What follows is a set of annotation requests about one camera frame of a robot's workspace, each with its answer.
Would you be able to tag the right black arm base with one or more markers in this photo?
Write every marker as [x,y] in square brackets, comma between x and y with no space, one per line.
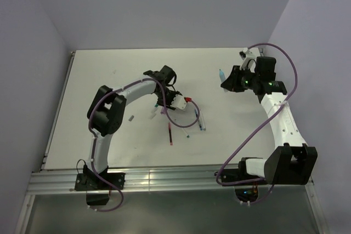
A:
[246,192]

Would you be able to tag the white light blue pen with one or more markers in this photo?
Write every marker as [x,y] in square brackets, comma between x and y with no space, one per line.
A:
[202,120]

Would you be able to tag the white teal marker pen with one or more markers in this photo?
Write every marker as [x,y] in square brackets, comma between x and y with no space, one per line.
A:
[185,132]

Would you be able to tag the aluminium frame rail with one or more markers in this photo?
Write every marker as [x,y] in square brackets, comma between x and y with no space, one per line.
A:
[184,178]

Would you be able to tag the purple highlighter cap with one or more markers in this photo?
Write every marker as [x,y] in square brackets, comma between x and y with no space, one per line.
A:
[163,111]

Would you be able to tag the red gel pen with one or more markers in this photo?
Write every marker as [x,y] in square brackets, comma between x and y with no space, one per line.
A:
[170,134]

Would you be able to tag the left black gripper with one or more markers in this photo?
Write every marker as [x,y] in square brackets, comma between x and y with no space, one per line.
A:
[168,104]

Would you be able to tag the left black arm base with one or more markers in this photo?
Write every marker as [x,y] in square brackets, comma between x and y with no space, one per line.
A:
[98,192]

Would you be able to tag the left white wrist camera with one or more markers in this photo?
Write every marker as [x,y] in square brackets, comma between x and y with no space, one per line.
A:
[180,102]

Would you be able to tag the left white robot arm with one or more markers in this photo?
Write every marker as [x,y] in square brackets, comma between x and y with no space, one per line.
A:
[106,112]

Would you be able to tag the light blue highlighter pen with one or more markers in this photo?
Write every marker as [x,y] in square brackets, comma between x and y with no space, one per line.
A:
[222,79]

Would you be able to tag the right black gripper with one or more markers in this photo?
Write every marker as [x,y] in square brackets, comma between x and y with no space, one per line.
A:
[232,83]

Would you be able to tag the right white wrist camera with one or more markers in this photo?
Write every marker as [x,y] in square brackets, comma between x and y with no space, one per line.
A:
[246,56]

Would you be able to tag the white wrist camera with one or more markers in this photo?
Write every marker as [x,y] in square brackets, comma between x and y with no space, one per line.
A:
[180,102]
[246,56]

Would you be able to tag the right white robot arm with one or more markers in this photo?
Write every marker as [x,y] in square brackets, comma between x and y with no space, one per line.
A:
[292,161]

